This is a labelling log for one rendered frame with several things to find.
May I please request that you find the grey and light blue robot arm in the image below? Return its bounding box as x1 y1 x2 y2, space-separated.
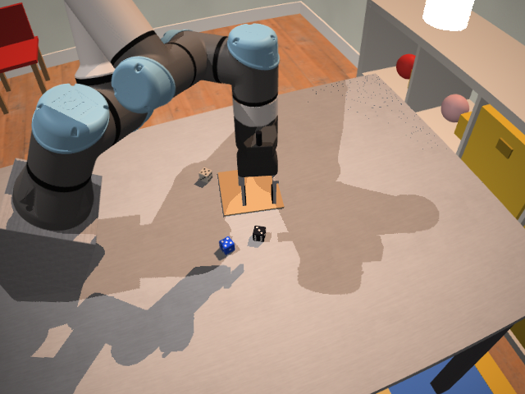
12 0 280 231

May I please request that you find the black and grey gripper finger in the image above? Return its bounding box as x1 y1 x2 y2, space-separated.
238 175 247 206
272 173 279 204

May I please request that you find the white die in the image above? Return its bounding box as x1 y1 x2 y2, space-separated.
199 167 212 183

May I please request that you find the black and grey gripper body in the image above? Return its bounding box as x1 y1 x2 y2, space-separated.
232 95 278 177

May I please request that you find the orange flat mat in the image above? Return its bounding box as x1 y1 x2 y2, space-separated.
218 170 284 216

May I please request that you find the blue die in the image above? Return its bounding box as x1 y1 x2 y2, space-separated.
219 236 235 254

